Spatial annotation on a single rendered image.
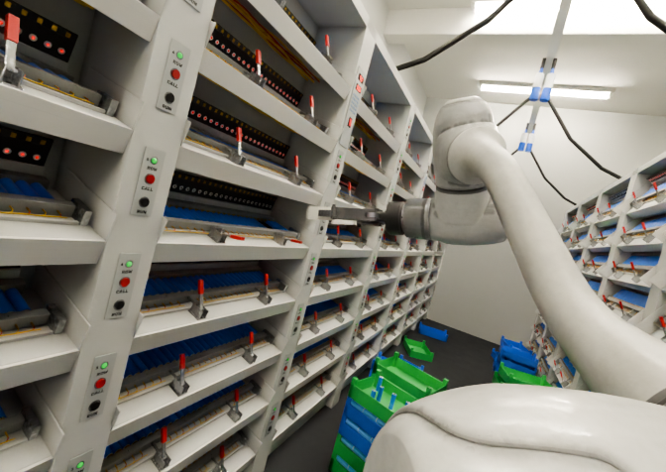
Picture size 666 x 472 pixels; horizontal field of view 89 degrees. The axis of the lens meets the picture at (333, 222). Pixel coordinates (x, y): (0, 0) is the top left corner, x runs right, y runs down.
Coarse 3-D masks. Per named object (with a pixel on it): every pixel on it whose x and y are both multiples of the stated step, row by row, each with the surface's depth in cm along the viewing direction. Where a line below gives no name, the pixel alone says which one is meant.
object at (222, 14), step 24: (24, 0) 56; (48, 0) 59; (72, 0) 62; (216, 0) 87; (288, 0) 110; (72, 24) 63; (240, 24) 96; (312, 24) 124; (264, 48) 106; (72, 72) 64; (288, 72) 119; (216, 96) 94; (264, 120) 114; (48, 168) 65; (264, 192) 123
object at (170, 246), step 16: (176, 192) 88; (240, 208) 110; (256, 208) 117; (288, 224) 125; (160, 240) 68; (176, 240) 72; (192, 240) 76; (208, 240) 80; (240, 240) 91; (256, 240) 98; (272, 240) 106; (304, 240) 121; (160, 256) 68; (176, 256) 72; (192, 256) 76; (208, 256) 80; (224, 256) 85; (240, 256) 90; (256, 256) 96; (272, 256) 103; (288, 256) 111; (304, 256) 121
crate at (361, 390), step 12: (360, 384) 146; (372, 384) 154; (384, 384) 153; (360, 396) 137; (384, 396) 148; (396, 396) 148; (408, 396) 144; (372, 408) 133; (384, 408) 130; (396, 408) 141; (384, 420) 129
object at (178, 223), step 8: (168, 224) 73; (176, 224) 75; (184, 224) 77; (192, 224) 79; (200, 224) 81; (208, 224) 83; (216, 224) 86; (224, 224) 89; (232, 224) 92; (192, 232) 78; (200, 232) 80; (232, 232) 90; (240, 232) 94; (248, 232) 97; (256, 232) 100; (264, 232) 103; (272, 232) 107; (280, 232) 111; (288, 232) 116
